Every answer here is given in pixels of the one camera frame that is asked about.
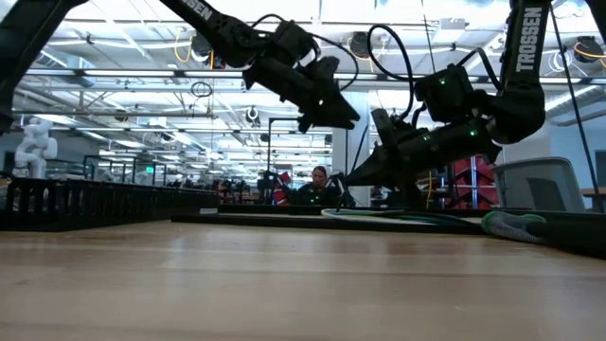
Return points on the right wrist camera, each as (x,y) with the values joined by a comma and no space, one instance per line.
(445,95)

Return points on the black work glove green cuff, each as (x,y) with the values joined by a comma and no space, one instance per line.
(511,227)

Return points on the silver ventilation duct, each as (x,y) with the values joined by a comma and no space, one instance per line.
(568,102)
(66,64)

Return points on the wooden desk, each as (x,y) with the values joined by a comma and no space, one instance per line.
(594,192)

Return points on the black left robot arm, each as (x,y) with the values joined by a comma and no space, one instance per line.
(213,23)

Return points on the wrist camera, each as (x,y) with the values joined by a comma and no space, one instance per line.
(445,95)
(293,42)

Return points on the white robot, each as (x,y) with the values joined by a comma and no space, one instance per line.
(35,147)

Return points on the black camera stand frame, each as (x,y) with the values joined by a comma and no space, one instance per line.
(269,151)

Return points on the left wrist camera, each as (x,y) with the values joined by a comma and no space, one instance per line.
(293,42)

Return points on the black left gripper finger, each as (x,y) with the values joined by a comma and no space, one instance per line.
(336,111)
(326,123)

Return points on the grey mesh office chair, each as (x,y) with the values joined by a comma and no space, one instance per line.
(540,180)

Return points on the long ceiling light bar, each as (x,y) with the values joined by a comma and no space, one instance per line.
(142,73)

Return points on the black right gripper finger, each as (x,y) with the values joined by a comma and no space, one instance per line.
(379,173)

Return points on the person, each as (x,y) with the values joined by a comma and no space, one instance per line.
(319,182)

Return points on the white pillar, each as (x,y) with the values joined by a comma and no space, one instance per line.
(338,151)

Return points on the red bin shelf rack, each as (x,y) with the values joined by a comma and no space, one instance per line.
(478,180)

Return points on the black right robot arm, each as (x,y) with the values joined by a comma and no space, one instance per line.
(525,71)

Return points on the black duct cover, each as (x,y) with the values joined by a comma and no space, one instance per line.
(237,222)

